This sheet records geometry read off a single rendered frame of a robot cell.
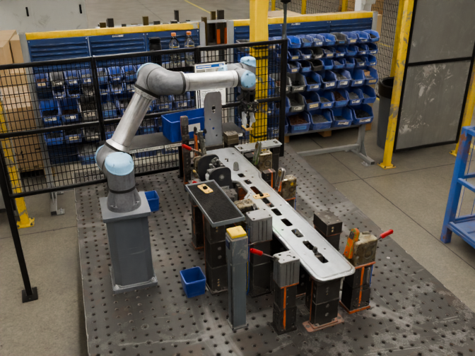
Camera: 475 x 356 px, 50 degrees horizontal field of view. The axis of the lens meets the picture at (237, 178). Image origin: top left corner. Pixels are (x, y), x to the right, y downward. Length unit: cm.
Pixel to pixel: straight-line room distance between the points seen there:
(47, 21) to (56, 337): 634
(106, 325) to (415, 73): 389
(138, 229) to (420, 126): 379
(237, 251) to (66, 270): 214
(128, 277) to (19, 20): 692
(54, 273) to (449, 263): 287
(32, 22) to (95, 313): 701
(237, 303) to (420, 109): 371
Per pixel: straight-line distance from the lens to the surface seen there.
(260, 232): 216
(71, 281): 380
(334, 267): 206
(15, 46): 683
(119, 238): 230
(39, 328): 348
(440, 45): 532
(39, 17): 891
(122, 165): 218
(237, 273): 203
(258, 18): 342
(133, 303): 238
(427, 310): 243
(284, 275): 200
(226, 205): 213
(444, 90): 554
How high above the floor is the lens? 220
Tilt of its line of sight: 26 degrees down
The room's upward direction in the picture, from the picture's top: 1 degrees counter-clockwise
